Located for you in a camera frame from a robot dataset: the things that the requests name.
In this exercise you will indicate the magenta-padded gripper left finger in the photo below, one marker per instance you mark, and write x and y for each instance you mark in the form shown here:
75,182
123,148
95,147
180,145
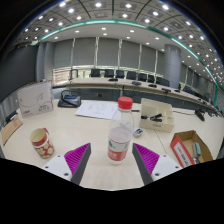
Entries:
76,158

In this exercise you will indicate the black flat device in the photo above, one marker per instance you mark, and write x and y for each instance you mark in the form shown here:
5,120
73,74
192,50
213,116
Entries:
10,116

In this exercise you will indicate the row of black office chairs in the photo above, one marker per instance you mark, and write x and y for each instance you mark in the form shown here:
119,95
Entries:
131,75

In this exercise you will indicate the open red-labelled cardboard box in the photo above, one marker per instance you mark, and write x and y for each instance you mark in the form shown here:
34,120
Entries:
180,151

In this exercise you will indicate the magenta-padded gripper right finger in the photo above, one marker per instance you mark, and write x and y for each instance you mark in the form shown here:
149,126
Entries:
147,159

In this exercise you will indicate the white cardboard paper box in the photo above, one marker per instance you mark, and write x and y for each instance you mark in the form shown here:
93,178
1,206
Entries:
35,100

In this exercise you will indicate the white paper sheet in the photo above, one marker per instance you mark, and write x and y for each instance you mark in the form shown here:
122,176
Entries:
95,110

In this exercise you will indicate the red and cream mug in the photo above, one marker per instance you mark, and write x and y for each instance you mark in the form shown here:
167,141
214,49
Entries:
42,145

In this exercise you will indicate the clear red-capped water bottle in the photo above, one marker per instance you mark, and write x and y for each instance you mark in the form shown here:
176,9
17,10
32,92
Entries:
119,140

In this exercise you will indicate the beige desk organizer tray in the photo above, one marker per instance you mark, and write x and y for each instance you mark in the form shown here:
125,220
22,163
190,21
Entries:
156,126

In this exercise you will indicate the small white remote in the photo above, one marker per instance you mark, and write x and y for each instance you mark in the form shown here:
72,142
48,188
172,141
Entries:
138,132

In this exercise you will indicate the round ceiling lights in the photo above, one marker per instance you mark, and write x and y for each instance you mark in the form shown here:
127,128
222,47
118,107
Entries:
98,5

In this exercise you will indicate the long curved conference desk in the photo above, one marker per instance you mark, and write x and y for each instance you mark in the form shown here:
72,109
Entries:
100,82

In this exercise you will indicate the brown paper envelope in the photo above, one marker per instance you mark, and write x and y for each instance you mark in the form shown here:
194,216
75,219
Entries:
10,129

